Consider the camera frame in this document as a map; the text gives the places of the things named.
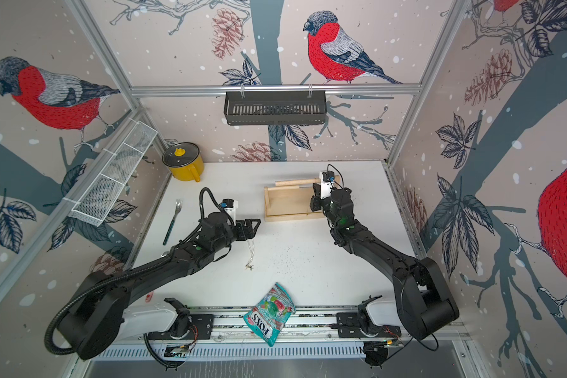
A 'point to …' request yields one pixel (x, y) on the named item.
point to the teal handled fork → (177, 206)
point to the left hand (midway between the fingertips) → (257, 218)
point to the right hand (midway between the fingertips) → (316, 182)
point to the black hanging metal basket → (276, 109)
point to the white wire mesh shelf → (94, 205)
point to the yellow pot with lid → (185, 161)
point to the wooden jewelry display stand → (290, 200)
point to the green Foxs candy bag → (268, 316)
